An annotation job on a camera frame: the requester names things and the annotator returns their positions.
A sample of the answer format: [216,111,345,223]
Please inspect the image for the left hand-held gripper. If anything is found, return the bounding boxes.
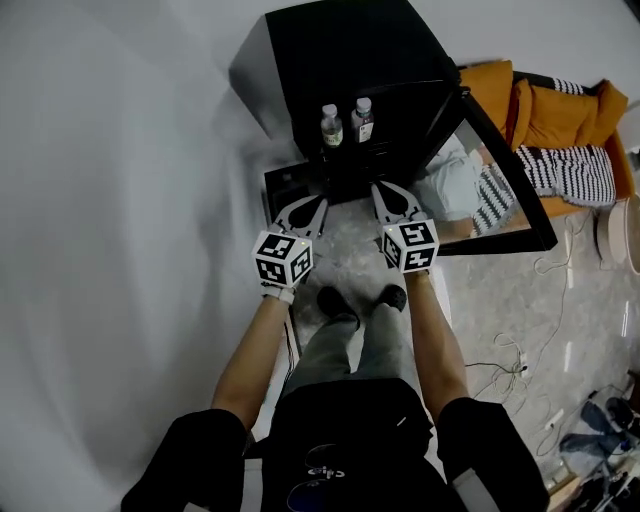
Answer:
[251,195,330,291]

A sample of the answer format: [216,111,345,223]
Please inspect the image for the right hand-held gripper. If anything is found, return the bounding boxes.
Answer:
[370,181,441,275]

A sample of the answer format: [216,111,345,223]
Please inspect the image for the green label clear bottle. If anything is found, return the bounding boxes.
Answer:
[320,103,345,150]

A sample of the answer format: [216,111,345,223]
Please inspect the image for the dark red label clear bottle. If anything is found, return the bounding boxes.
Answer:
[350,97,376,145]

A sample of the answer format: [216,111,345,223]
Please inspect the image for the black fridge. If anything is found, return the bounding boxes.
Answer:
[228,0,469,204]

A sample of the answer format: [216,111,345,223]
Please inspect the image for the person's right forearm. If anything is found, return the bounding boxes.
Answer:
[403,271,472,427]

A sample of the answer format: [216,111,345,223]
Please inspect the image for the person's left forearm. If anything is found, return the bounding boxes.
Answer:
[210,297,301,432]

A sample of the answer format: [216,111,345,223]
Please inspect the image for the black framed glass fridge door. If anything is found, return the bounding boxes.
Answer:
[421,84,559,258]

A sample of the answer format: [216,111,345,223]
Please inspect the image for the black framed panel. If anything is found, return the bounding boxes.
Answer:
[262,166,327,229]

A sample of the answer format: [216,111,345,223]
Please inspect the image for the person's right black shoe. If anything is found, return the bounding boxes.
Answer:
[374,283,408,315]

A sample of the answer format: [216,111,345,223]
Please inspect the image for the person's black shoe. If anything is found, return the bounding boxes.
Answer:
[374,283,408,315]
[316,285,362,332]

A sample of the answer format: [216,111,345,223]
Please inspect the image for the person's left black shoe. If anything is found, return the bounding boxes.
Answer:
[316,285,362,332]

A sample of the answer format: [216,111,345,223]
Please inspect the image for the orange sofa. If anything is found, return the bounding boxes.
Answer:
[456,59,637,220]

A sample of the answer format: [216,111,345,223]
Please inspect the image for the person's grey trousers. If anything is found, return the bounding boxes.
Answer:
[278,303,417,401]

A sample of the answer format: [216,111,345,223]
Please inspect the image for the black white striped blanket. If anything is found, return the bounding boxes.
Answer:
[514,143,617,207]

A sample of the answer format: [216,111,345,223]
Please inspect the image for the large orange cushion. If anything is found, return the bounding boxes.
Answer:
[518,82,603,149]

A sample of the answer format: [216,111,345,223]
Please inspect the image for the small black white striped pillow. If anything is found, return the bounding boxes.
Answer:
[551,76,587,97]

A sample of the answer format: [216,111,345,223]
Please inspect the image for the round white stool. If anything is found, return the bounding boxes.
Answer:
[593,196,640,275]

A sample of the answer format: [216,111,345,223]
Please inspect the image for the small orange cushion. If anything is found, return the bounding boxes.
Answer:
[593,78,630,137]

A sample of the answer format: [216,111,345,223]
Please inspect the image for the person's black shirt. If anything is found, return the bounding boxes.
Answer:
[119,377,551,512]

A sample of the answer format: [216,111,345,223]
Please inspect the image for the blue cloth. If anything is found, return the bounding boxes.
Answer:
[558,398,640,457]

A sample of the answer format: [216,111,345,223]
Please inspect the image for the white wrist strap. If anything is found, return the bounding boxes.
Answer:
[260,281,297,305]

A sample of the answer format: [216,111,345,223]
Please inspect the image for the white floor cable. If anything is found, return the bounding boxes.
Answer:
[532,208,600,277]

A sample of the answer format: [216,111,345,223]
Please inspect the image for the thin tangled floor cable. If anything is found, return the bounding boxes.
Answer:
[463,331,533,402]

